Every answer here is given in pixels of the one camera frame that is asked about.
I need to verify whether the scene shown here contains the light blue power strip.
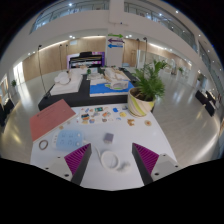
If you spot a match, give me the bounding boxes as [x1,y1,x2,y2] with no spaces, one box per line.
[52,129,84,151]

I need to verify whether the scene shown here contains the blue-based architectural model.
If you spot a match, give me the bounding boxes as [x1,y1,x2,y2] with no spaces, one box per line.
[89,66,135,98]

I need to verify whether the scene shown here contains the black display platform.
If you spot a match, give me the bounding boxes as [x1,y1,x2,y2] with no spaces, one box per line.
[37,68,139,112]

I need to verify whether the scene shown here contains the flat pink-red board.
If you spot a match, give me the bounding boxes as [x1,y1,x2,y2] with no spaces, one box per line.
[29,98,78,143]

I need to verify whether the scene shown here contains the brown ring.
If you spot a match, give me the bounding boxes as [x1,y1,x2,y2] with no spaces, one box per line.
[38,139,50,151]

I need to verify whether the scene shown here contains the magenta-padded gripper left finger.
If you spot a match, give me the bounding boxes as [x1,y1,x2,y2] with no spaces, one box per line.
[42,143,93,186]

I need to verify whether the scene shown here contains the black lamp pole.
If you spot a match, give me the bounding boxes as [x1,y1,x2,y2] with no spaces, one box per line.
[37,44,51,100]
[143,36,149,66]
[135,38,140,68]

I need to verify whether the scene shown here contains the palm in striped pot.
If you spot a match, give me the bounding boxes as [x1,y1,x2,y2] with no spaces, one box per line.
[127,59,168,118]

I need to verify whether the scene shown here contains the dark display screen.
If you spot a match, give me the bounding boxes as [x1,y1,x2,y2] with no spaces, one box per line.
[66,51,106,70]

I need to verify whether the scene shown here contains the black-draped table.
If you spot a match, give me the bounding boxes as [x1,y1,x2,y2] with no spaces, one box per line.
[0,98,15,127]

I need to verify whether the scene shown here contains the white architectural model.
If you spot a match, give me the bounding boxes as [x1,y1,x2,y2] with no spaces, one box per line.
[49,68,84,97]

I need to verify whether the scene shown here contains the arrow direction signs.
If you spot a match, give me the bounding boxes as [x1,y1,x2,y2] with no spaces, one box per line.
[107,32,125,50]

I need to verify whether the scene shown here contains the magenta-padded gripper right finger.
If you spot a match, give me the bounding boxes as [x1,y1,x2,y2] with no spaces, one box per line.
[131,142,184,186]

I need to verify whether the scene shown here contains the white sheet of colourful stickers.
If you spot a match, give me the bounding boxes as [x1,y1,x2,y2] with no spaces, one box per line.
[78,105,114,125]

